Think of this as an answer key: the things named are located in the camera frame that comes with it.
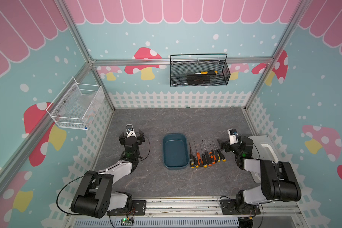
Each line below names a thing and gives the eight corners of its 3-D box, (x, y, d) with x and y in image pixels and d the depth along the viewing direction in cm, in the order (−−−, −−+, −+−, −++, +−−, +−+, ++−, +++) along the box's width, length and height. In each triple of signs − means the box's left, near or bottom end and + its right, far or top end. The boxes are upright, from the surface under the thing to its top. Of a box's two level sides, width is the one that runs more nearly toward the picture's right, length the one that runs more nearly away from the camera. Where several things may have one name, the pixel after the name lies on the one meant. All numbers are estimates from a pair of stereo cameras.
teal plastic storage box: (162, 169, 89) (161, 166, 86) (164, 136, 105) (163, 133, 101) (188, 169, 89) (189, 166, 86) (186, 136, 105) (187, 133, 101)
